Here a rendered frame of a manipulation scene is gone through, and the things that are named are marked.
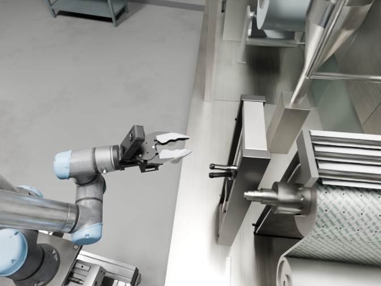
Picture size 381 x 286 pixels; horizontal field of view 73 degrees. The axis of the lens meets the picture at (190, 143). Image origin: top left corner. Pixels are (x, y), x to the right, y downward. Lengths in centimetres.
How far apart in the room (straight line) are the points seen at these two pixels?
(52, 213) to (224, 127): 80
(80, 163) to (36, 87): 250
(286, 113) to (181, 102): 173
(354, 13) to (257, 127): 39
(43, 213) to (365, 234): 66
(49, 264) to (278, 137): 94
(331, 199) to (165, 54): 289
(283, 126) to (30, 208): 84
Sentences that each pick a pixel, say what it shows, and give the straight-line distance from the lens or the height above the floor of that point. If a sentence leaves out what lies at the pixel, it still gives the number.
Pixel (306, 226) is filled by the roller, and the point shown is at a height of 132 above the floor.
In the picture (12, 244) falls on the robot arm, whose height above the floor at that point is 105.
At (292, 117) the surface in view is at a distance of 101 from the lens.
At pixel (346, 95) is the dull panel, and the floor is 112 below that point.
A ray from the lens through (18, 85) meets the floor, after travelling 333.
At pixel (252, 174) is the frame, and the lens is 52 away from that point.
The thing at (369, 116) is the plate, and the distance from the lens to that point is 104.
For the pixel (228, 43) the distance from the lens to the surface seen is 114.
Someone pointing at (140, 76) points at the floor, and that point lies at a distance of 295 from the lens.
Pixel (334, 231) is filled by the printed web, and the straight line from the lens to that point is 54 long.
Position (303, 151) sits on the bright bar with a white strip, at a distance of 49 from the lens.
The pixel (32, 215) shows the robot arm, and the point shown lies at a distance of 71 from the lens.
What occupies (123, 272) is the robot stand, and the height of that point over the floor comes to 23.
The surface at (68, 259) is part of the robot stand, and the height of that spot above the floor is 82.
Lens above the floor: 182
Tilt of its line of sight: 53 degrees down
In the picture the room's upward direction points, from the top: straight up
